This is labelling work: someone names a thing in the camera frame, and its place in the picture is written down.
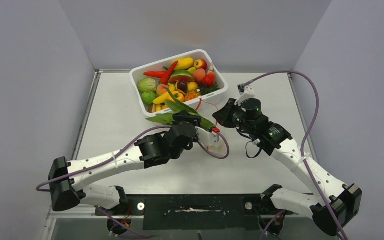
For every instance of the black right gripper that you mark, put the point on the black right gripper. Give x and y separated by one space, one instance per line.
223 116

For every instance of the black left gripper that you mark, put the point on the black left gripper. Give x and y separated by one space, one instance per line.
185 116

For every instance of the green leaf vegetable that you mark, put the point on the green leaf vegetable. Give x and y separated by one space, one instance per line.
176 107

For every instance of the red tomato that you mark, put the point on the red tomato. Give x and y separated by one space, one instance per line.
209 79

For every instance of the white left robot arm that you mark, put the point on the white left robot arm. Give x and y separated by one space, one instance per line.
72 183

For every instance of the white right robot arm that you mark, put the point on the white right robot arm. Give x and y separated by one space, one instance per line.
332 204

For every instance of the orange fried food piece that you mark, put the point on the orange fried food piece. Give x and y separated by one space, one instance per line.
191 95

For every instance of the yellow bell pepper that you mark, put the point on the yellow bell pepper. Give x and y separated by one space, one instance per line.
178 96

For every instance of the yellow banana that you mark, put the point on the yellow banana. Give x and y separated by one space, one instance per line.
162 93

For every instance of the dark purple passionfruit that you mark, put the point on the dark purple passionfruit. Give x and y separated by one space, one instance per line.
182 86

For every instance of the pink peach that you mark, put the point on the pink peach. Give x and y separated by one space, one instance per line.
199 75

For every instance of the green custard apple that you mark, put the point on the green custard apple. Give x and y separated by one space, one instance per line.
148 98

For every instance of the red chili pepper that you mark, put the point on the red chili pepper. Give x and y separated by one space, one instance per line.
155 74
164 80

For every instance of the watermelon slice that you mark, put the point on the watermelon slice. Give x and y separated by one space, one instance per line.
181 76

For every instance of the red apple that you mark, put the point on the red apple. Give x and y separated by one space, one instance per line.
200 64

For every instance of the green cabbage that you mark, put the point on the green cabbage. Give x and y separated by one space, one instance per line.
147 85

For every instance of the yellow mango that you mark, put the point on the yellow mango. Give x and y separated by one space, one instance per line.
184 64

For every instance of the white plastic bin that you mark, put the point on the white plastic bin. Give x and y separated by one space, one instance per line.
210 95

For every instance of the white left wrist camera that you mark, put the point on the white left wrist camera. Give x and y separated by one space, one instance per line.
207 138

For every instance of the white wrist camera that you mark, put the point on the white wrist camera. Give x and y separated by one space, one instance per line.
245 92
207 138

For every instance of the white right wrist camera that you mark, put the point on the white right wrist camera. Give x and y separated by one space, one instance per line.
245 92

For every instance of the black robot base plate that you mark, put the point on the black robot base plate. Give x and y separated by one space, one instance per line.
194 211

